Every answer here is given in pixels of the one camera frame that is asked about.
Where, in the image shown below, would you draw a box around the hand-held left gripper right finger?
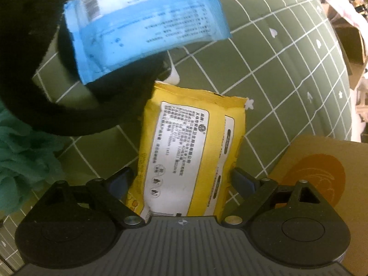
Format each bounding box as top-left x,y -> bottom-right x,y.
221,167 -> 331,226

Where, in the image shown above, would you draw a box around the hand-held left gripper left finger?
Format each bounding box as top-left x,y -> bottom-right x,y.
37,167 -> 144,227

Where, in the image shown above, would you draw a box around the yellow wipes packet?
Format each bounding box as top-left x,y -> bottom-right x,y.
125,81 -> 248,218

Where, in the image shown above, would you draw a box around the large cardboard box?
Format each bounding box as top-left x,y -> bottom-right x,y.
269,135 -> 368,276

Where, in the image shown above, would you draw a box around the black plush earmuffs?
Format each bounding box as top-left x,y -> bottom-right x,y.
0,0 -> 172,137

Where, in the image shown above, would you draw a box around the blue wipes packet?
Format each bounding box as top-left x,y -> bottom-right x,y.
64,0 -> 233,85

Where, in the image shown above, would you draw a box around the teal bath loofah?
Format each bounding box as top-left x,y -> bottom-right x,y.
0,106 -> 65,217

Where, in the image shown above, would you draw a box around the green checked tablecloth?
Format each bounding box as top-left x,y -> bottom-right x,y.
0,0 -> 353,268

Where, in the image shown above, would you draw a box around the small white object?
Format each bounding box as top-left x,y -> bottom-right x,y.
165,66 -> 180,85

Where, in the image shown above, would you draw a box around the brown cardboard box with flaps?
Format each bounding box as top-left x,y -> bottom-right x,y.
319,3 -> 368,76

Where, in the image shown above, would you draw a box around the white plastic bag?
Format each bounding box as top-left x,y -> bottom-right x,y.
302,0 -> 368,34

